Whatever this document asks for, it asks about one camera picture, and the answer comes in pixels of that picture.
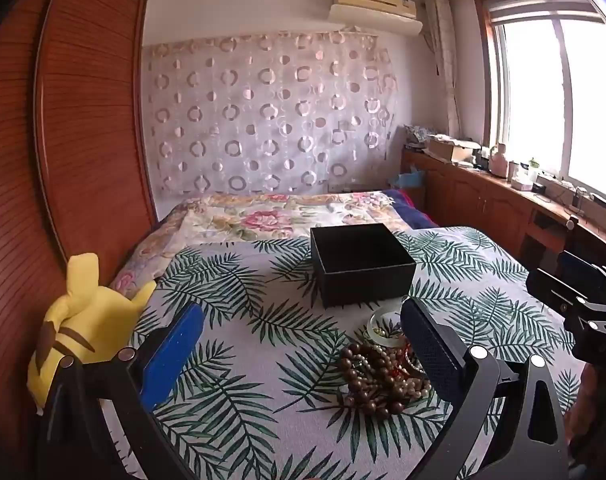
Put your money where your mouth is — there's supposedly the brown bead bracelet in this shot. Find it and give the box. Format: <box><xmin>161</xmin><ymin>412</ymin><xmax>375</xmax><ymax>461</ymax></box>
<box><xmin>339</xmin><ymin>342</ymin><xmax>408</xmax><ymax>416</ymax></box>

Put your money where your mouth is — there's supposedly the sheer circle pattern curtain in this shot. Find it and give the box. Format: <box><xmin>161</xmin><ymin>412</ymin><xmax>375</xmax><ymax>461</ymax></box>
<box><xmin>142</xmin><ymin>30</ymin><xmax>400</xmax><ymax>199</ymax></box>

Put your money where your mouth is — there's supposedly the dark blue blanket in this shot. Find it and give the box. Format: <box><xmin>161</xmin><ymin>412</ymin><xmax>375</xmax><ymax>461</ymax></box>
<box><xmin>383</xmin><ymin>189</ymin><xmax>438</xmax><ymax>231</ymax></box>

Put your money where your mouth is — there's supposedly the cardboard box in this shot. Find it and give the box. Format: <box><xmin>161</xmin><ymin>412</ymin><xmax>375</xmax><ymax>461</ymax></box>
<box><xmin>427</xmin><ymin>137</ymin><xmax>478</xmax><ymax>165</ymax></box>

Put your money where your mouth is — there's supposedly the leaf print blanket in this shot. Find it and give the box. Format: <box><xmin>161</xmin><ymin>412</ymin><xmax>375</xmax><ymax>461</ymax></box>
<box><xmin>108</xmin><ymin>225</ymin><xmax>584</xmax><ymax>480</ymax></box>

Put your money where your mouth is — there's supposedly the pink kettle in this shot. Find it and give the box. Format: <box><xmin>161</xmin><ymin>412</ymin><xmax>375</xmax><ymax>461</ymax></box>
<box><xmin>489</xmin><ymin>142</ymin><xmax>512</xmax><ymax>179</ymax></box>

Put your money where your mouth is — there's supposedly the beige window curtain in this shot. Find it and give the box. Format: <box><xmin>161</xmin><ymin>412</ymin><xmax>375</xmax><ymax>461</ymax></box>
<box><xmin>423</xmin><ymin>0</ymin><xmax>462</xmax><ymax>137</ymax></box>

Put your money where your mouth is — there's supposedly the window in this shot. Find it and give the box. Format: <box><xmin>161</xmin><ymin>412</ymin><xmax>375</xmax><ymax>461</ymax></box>
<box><xmin>475</xmin><ymin>0</ymin><xmax>606</xmax><ymax>211</ymax></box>

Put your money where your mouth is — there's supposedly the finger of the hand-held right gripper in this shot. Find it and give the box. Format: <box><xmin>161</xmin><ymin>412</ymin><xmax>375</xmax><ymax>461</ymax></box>
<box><xmin>557</xmin><ymin>251</ymin><xmax>606</xmax><ymax>294</ymax></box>
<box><xmin>526</xmin><ymin>268</ymin><xmax>592</xmax><ymax>319</ymax></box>

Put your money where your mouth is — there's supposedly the cream air conditioner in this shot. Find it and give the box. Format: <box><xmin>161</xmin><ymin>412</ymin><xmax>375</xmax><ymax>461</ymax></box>
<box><xmin>329</xmin><ymin>0</ymin><xmax>424</xmax><ymax>37</ymax></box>

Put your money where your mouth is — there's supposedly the person's right hand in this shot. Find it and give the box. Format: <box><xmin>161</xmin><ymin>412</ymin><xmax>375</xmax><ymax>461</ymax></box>
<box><xmin>573</xmin><ymin>360</ymin><xmax>606</xmax><ymax>456</ymax></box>

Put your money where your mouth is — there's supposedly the wooden cabinet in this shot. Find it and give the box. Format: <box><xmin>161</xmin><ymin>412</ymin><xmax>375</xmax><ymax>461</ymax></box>
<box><xmin>400</xmin><ymin>147</ymin><xmax>606</xmax><ymax>281</ymax></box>

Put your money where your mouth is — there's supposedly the blue bag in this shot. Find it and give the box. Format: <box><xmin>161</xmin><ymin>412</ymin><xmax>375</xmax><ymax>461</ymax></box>
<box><xmin>389</xmin><ymin>170</ymin><xmax>426</xmax><ymax>191</ymax></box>

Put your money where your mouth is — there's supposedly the crumpled patterned paper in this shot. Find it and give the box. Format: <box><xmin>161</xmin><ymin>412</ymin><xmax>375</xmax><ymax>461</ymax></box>
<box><xmin>403</xmin><ymin>124</ymin><xmax>440</xmax><ymax>149</ymax></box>

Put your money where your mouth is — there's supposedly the floral quilt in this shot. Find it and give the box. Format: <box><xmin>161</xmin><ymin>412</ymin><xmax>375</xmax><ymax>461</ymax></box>
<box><xmin>110</xmin><ymin>191</ymin><xmax>414</xmax><ymax>291</ymax></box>

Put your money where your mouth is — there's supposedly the wooden headboard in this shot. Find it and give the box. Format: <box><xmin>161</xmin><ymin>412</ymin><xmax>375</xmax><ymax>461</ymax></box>
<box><xmin>0</xmin><ymin>0</ymin><xmax>160</xmax><ymax>411</ymax></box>

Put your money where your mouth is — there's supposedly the yellow plush toy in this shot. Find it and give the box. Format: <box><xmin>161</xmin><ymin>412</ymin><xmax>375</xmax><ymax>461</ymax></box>
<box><xmin>27</xmin><ymin>254</ymin><xmax>158</xmax><ymax>416</ymax></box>

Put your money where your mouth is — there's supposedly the white bangle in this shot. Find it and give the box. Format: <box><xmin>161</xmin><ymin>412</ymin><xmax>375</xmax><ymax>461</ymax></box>
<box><xmin>366</xmin><ymin>309</ymin><xmax>408</xmax><ymax>349</ymax></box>

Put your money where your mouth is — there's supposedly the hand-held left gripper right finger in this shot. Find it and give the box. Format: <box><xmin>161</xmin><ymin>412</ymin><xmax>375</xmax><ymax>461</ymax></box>
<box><xmin>400</xmin><ymin>297</ymin><xmax>570</xmax><ymax>480</ymax></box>

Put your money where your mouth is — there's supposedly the black square box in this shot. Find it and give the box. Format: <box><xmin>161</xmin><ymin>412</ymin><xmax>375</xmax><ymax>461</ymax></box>
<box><xmin>310</xmin><ymin>222</ymin><xmax>417</xmax><ymax>309</ymax></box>

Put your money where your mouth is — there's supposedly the pale bead bracelet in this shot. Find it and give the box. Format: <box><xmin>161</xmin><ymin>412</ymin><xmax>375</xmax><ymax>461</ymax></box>
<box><xmin>373</xmin><ymin>345</ymin><xmax>432</xmax><ymax>404</ymax></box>

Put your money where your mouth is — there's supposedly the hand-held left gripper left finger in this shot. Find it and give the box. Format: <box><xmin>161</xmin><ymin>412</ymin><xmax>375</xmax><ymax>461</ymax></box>
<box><xmin>35</xmin><ymin>302</ymin><xmax>206</xmax><ymax>480</ymax></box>

